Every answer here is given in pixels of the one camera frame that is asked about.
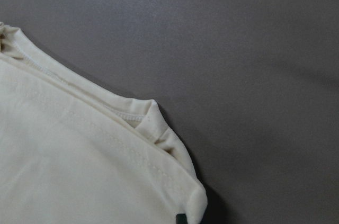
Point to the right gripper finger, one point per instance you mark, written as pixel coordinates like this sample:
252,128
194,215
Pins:
181,218

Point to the cream long-sleeve printed shirt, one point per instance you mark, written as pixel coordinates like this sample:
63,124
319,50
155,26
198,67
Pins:
74,152

